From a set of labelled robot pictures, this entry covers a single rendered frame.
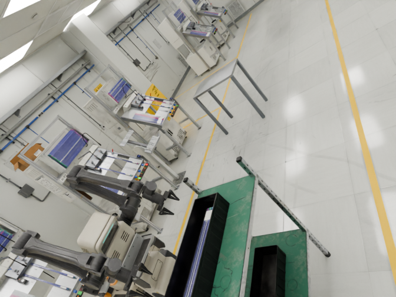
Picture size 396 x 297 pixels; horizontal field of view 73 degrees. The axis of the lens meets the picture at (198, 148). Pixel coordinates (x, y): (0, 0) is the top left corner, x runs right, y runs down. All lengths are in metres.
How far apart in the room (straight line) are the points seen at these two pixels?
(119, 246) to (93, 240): 0.19
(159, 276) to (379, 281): 1.34
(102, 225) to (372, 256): 1.69
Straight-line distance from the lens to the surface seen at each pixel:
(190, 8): 8.90
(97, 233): 1.63
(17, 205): 5.11
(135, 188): 1.52
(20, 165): 4.06
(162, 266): 1.93
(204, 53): 7.50
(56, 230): 5.22
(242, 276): 1.26
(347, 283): 2.14
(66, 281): 3.21
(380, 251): 2.17
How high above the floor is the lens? 1.88
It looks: 24 degrees down
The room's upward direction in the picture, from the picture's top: 45 degrees counter-clockwise
